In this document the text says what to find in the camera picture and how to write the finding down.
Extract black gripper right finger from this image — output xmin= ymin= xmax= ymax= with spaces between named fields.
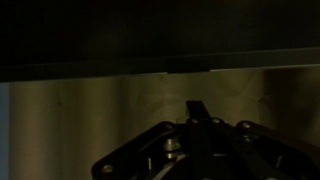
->
xmin=196 ymin=100 xmax=320 ymax=180

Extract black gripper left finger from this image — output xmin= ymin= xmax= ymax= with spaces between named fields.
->
xmin=91 ymin=100 xmax=198 ymax=180

